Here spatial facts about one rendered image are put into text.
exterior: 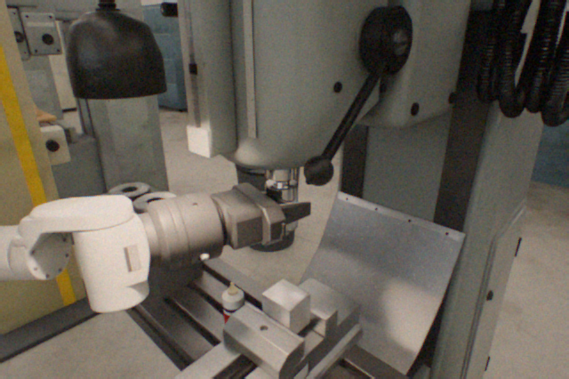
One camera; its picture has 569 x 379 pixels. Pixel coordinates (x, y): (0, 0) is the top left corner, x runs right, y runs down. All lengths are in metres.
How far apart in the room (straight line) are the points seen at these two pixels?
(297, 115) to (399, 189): 0.51
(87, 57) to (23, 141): 1.83
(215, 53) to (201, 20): 0.03
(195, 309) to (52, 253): 0.38
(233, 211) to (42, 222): 0.20
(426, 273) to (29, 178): 1.87
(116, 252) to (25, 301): 2.01
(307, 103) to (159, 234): 0.22
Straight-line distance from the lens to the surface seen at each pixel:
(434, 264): 0.83
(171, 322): 0.80
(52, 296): 2.46
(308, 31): 0.37
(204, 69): 0.38
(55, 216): 0.44
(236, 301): 0.69
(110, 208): 0.42
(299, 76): 0.37
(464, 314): 0.95
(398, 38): 0.43
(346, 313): 0.69
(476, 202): 0.79
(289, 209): 0.49
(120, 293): 0.45
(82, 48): 0.31
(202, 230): 0.44
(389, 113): 0.51
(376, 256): 0.87
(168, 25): 7.72
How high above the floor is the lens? 1.46
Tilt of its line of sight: 23 degrees down
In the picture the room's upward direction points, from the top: straight up
